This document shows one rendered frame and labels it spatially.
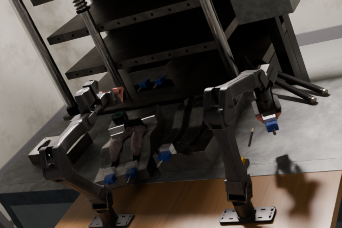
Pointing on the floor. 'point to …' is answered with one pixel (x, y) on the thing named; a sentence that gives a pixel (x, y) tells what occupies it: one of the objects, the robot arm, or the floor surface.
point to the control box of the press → (265, 6)
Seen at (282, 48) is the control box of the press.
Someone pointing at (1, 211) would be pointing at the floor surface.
